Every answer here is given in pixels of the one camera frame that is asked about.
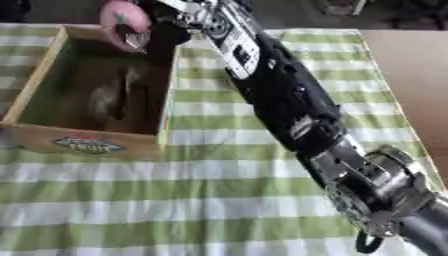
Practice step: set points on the tan cardboard box green inside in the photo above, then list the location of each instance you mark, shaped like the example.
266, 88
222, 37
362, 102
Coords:
87, 145

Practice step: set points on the pink rounded toy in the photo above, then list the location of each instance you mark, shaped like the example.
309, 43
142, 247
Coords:
125, 13

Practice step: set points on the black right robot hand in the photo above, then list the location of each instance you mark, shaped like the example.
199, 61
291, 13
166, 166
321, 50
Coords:
166, 35

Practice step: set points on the dark chair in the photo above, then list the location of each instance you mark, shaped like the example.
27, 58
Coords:
420, 15

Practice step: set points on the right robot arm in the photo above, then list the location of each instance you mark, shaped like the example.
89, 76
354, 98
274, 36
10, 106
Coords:
286, 90

